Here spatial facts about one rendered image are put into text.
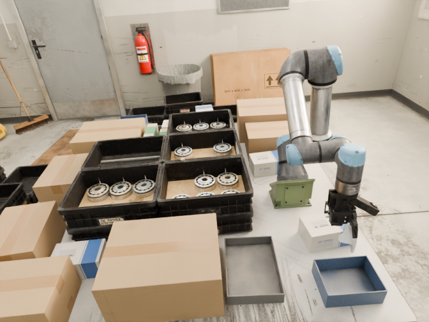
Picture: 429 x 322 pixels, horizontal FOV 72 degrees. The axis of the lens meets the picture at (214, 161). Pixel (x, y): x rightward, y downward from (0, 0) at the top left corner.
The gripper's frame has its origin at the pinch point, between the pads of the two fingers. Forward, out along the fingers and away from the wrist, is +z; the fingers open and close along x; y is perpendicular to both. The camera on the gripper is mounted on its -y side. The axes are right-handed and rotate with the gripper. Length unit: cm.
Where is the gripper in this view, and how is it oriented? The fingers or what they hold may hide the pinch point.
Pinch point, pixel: (345, 237)
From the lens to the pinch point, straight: 118.3
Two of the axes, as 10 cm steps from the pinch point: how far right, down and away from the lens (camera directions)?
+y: -10.0, 0.6, 0.2
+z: 0.6, 8.9, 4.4
